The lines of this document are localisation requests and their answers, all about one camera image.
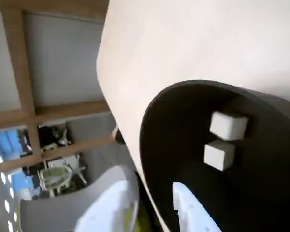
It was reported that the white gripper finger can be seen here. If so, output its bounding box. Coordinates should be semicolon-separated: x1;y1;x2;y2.
74;180;136;232
173;182;223;232

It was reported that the white cube block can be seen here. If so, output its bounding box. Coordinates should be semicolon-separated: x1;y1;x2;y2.
203;140;236;172
209;110;249;141

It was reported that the black ribbed pot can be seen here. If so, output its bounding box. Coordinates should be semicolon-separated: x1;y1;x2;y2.
139;79;290;232

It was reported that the white chair with green seat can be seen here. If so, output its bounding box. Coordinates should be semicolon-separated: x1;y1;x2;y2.
18;165;140;232

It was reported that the pale green white chair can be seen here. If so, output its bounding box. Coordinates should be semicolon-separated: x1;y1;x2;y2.
37;154;87;198

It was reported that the wooden partition frame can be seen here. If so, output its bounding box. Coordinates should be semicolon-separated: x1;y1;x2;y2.
0;0;116;174

